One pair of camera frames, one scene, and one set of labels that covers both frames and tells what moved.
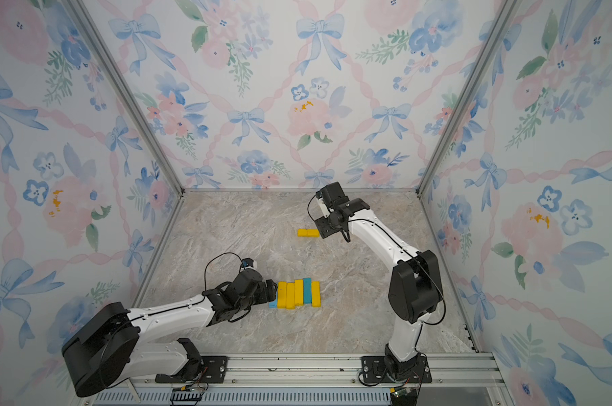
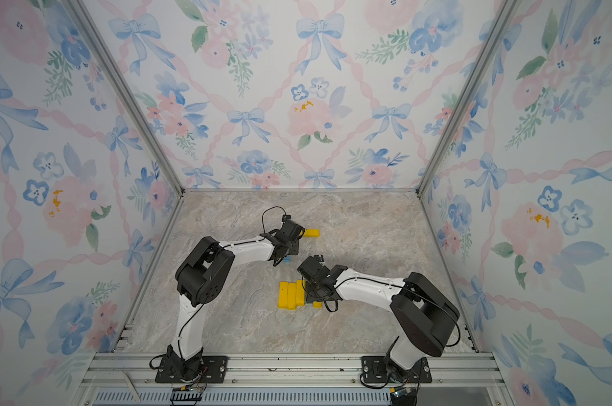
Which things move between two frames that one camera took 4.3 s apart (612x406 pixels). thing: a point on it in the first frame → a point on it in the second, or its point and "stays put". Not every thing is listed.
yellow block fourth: [281, 295] stays put
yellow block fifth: [290, 295] stays put
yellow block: [308, 233] stays put
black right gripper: [325, 227] → [309, 292]
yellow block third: [299, 292] stays put
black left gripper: [265, 296] → [295, 250]
